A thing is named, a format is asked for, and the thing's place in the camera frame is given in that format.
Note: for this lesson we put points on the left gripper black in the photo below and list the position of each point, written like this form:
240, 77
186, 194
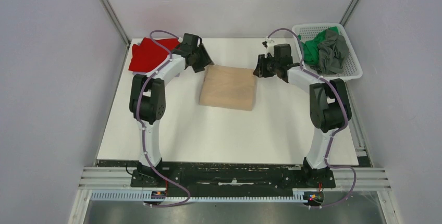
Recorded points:
205, 59

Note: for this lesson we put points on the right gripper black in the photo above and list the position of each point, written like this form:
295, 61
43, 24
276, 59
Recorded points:
261, 70

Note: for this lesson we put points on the beige t-shirt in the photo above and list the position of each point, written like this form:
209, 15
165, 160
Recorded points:
228, 87

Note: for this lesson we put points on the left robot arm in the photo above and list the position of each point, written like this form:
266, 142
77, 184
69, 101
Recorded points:
147, 103

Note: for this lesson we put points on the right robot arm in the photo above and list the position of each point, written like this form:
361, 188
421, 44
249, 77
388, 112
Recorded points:
328, 100

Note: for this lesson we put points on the lavender folded t-shirt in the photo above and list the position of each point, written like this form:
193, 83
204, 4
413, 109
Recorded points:
148, 73

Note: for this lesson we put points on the green t-shirt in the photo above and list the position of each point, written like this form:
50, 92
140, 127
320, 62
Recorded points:
318, 35

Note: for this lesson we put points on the red folded t-shirt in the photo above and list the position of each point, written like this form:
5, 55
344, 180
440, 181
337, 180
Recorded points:
146, 56

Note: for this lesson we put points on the white plastic basket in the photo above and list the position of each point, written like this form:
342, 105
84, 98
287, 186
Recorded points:
351, 68

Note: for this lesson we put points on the grey t-shirt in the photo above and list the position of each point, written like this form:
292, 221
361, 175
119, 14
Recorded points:
332, 53

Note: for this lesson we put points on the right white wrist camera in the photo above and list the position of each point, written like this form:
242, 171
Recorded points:
269, 43

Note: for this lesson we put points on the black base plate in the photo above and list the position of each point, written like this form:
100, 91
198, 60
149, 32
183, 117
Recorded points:
230, 180

